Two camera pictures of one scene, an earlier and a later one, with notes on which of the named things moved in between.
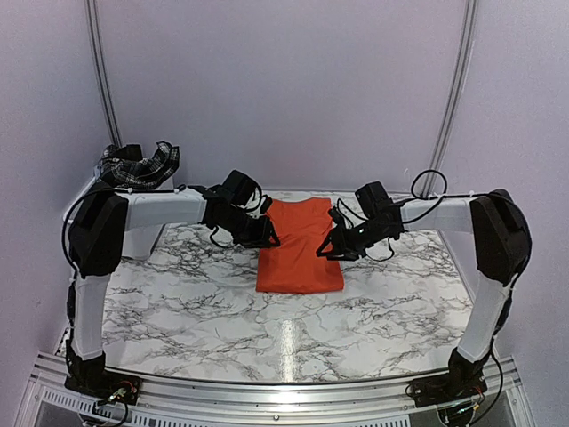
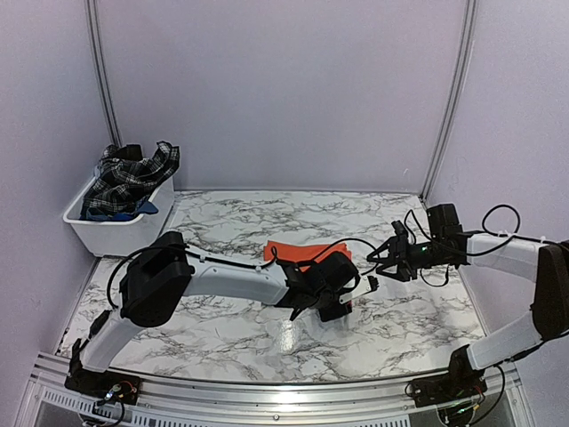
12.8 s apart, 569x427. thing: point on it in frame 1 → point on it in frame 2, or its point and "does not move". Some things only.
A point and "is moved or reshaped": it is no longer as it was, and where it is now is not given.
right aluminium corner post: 466,50 does not move
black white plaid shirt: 124,166 does not move
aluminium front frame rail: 48,400 does not move
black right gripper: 340,245 → 396,245
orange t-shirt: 294,265 is moved or reshaped
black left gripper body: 246,234 → 325,299
